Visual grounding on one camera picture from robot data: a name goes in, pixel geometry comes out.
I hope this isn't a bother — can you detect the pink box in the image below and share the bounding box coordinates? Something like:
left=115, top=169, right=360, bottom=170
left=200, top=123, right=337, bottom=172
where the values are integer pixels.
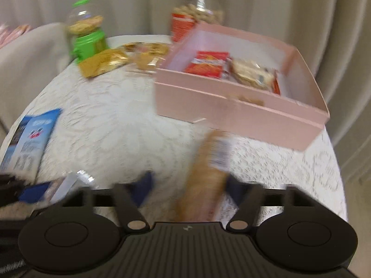
left=154, top=23, right=331, bottom=152

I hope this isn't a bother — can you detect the round yellow cake packet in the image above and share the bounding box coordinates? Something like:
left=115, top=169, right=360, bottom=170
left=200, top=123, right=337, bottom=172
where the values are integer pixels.
left=132, top=42, right=171, bottom=75

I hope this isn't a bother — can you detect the blue snack packet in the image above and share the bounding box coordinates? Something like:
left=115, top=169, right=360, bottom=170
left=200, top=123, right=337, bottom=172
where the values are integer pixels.
left=0, top=108, right=63, bottom=178

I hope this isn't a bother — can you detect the pink printed quilt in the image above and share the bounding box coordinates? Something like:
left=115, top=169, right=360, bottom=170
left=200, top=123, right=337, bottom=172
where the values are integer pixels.
left=0, top=23, right=32, bottom=48

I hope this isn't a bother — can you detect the red snack packet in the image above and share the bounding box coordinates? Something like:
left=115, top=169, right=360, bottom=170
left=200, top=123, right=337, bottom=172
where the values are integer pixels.
left=184, top=51, right=230, bottom=78

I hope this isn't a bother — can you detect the peanut jar with orange label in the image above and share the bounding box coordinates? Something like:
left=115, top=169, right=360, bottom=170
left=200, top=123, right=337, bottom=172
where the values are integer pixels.
left=170, top=0, right=226, bottom=43

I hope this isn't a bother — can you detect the long bread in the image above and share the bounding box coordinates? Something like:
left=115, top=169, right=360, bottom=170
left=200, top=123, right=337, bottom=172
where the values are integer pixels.
left=175, top=130, right=234, bottom=223

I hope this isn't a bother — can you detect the green candy dispenser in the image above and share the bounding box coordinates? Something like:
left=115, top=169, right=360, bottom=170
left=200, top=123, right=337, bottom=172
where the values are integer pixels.
left=66, top=0, right=110, bottom=65

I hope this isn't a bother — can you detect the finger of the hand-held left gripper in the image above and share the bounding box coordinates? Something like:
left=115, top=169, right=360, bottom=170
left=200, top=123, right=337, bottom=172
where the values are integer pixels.
left=0, top=173, right=29, bottom=207

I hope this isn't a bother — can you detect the yellow snack packet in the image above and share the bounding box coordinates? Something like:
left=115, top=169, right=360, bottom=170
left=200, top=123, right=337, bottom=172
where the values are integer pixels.
left=78, top=48, right=130, bottom=79

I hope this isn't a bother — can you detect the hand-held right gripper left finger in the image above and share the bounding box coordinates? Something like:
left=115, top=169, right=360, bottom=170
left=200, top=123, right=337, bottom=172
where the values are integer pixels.
left=60, top=170, right=155, bottom=234

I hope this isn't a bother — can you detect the beige sofa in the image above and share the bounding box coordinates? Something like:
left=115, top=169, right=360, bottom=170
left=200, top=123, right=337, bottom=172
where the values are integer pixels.
left=0, top=22, right=74, bottom=129

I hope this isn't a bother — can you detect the pale pastry packet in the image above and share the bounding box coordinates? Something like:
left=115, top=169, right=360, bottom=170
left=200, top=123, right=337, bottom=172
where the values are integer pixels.
left=231, top=59, right=281, bottom=95

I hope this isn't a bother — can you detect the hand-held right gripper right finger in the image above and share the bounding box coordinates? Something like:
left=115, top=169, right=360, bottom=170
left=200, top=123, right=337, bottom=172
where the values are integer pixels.
left=225, top=173, right=317, bottom=234

